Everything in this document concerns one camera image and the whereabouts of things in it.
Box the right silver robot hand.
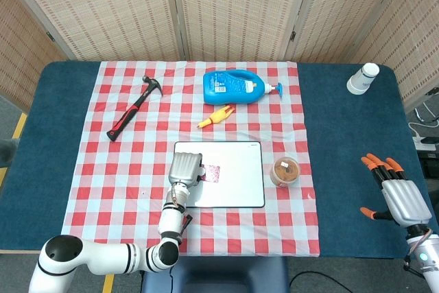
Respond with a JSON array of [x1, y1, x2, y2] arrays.
[[359, 153, 433, 228]]

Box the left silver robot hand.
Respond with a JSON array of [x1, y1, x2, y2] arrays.
[[167, 152, 206, 187]]

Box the white board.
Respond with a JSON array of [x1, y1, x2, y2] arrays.
[[173, 141, 266, 209]]

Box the white power strip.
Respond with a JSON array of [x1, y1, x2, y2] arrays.
[[411, 137, 438, 152]]

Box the yellow rubber chicken toy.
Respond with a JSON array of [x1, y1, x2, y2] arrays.
[[196, 104, 236, 130]]

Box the dark blue table cover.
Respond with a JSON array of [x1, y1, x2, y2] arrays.
[[0, 60, 439, 260]]

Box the black red claw hammer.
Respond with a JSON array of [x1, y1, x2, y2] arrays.
[[106, 75, 164, 143]]

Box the red white checkered tablecloth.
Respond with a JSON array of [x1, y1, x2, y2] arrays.
[[60, 60, 322, 258]]

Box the blue pump bottle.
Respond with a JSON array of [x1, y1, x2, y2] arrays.
[[202, 69, 284, 105]]

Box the clear jar of rubber bands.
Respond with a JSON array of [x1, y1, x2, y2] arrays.
[[269, 156, 301, 188]]

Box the dark blue chair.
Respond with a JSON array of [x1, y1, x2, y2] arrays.
[[142, 255, 291, 293]]

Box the stack of white paper cups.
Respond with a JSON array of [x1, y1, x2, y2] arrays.
[[346, 62, 380, 95]]

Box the woven folding screen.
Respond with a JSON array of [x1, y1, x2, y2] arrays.
[[0, 0, 439, 112]]

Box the black floor cable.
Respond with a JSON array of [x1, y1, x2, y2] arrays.
[[289, 270, 353, 293]]

